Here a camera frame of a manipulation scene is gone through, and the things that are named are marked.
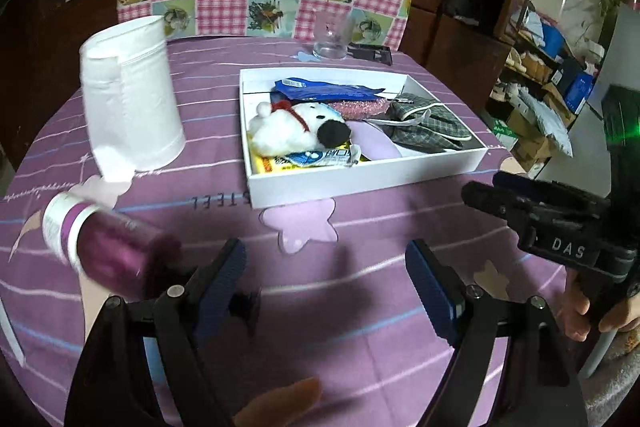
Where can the blue storage bin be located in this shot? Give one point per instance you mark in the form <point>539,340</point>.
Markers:
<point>552,38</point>

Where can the white plush dog toy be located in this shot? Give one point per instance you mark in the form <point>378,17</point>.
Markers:
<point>290,127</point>

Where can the pink glitter scrub cloth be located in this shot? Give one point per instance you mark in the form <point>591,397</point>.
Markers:
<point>360,108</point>

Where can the grey plaid pouch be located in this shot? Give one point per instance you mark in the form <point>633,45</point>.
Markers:
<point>425,127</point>

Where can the green and white carton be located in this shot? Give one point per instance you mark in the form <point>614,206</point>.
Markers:
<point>502,130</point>

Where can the storage shelf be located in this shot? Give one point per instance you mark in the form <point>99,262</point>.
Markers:
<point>542,77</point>

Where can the white paper roll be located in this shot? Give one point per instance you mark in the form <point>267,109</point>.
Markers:
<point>135,97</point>

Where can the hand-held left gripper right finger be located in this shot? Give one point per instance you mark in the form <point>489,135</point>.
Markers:
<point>430,292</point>

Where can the pile of cardboard boxes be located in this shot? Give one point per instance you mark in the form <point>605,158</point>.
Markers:
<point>527,144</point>

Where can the yellow packet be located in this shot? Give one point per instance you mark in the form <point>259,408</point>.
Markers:
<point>267,164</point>

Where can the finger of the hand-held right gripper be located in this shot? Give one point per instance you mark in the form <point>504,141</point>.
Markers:
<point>487,202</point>
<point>515,184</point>

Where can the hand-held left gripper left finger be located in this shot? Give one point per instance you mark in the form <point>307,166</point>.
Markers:
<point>225,277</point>

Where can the beige slippers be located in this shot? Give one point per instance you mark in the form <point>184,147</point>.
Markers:
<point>515,59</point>

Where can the grey plastic mailer bag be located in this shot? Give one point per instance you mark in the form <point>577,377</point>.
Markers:
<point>545,117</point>

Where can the black clip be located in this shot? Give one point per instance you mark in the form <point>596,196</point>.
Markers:
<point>370,53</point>

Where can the purple bottle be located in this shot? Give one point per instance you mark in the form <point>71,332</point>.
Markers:
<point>115,247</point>

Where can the person's right hand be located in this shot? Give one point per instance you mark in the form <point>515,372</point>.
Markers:
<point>575,312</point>

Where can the clear glass cup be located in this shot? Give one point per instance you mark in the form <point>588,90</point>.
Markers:
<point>332,42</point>

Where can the white shallow box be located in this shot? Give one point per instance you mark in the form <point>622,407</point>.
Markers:
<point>310,189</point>

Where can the blue box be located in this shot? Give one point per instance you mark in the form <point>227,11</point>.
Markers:
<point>580,89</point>

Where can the blue packet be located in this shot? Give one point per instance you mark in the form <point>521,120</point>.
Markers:
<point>325,91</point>

